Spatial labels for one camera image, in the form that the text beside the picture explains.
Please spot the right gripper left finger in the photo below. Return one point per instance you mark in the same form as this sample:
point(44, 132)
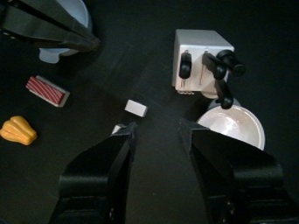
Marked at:
point(98, 175)

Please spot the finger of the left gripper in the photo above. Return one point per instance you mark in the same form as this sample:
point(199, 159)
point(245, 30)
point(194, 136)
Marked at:
point(58, 17)
point(35, 32)

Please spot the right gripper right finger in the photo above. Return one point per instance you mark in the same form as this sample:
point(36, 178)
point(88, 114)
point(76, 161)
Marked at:
point(234, 175)

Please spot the red striped toy sushi piece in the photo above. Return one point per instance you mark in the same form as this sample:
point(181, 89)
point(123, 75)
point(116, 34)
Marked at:
point(47, 90)

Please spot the white toy rice block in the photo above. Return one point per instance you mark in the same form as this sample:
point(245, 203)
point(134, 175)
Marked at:
point(116, 128)
point(136, 108)

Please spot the white toy bowl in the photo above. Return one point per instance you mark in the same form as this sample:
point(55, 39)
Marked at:
point(234, 125)

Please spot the orange toy pumpkin slice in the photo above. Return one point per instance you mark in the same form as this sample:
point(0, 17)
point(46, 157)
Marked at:
point(18, 130)

